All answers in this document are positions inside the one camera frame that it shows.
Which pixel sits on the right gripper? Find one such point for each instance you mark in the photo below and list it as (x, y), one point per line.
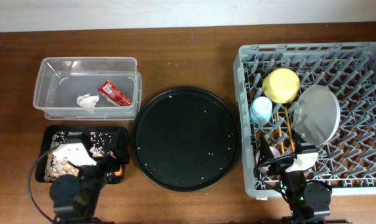
(266, 154)

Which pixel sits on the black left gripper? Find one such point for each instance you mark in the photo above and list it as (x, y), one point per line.
(121, 155)

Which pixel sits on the pink plastic cup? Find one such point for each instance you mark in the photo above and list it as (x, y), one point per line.
(265, 169)

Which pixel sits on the wooden chopstick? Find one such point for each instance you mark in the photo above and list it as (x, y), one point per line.
(289, 129)
(280, 134)

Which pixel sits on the orange carrot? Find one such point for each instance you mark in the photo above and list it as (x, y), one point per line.
(119, 172)

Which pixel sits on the white tissue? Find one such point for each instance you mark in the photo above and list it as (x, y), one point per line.
(87, 100)

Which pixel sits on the blue plastic cup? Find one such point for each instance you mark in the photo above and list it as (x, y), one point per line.
(260, 109)

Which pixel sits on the grey plate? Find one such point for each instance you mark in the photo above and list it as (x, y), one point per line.
(317, 117)

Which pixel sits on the red sauce packet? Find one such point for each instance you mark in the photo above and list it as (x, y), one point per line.
(114, 95)

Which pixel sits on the yellow bowl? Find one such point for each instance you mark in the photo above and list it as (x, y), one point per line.
(281, 85)

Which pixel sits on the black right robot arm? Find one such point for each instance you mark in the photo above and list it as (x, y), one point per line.
(308, 200)

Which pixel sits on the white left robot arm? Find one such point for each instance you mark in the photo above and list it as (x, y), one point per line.
(100, 159)

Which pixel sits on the grey dishwasher rack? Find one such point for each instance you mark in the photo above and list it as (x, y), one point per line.
(348, 161)

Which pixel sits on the black rectangular tray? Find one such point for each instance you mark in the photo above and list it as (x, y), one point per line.
(41, 146)

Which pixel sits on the rice and food scraps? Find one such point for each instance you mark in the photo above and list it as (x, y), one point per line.
(54, 168)

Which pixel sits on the clear plastic bin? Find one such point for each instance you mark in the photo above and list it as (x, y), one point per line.
(62, 79)

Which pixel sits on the round black tray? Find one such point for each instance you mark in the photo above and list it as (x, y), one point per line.
(186, 139)

